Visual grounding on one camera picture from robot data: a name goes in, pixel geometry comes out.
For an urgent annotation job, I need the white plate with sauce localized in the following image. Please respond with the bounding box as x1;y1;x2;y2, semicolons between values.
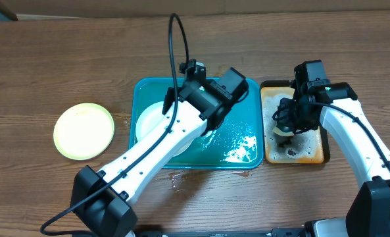
134;101;205;159

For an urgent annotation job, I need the yellow-green plate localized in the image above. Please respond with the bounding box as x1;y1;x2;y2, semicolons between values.
53;103;115;161

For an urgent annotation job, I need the yellow green sponge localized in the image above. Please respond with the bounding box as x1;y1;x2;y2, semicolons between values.
273;125;294;137

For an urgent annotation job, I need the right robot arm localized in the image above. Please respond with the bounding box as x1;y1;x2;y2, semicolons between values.
272;60;390;237

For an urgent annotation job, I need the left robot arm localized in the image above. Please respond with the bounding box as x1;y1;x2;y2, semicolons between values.
71;59;249;236

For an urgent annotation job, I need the black soapy water tray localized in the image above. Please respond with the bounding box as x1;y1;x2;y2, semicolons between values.
260;80;330;164

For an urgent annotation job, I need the teal plastic tray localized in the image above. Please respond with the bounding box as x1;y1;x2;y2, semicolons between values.
129;78;264;169

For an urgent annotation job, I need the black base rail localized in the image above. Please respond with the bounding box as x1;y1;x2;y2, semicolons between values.
134;228;314;237

